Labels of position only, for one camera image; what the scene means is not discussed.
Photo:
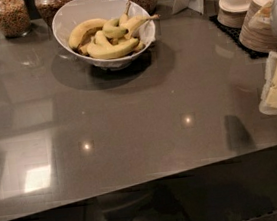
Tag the small yellow banana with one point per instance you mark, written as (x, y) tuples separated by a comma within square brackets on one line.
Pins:
[(112, 29)]

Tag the white napkin in bowl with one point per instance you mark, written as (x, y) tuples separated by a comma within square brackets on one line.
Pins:
[(145, 33)]

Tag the right long-stemmed yellow banana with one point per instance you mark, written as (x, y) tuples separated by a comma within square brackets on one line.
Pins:
[(135, 22)]

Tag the upright rear yellow banana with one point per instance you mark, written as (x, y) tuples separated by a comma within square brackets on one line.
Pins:
[(125, 15)]

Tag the front bottom yellow banana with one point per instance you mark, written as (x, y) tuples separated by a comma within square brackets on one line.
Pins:
[(100, 48)]

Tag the white ceramic bowl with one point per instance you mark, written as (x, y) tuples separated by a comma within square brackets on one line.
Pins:
[(77, 11)]

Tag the left top yellow banana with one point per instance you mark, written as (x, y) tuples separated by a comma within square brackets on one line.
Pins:
[(78, 33)]

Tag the front stack paper plates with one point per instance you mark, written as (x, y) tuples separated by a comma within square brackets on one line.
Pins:
[(256, 33)]

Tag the black rubber mat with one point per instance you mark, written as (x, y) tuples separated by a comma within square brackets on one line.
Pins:
[(233, 34)]

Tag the rear stack white bowls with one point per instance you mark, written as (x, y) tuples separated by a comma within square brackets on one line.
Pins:
[(232, 12)]

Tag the left glass cereal jar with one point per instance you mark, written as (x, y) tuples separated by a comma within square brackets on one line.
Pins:
[(14, 18)]

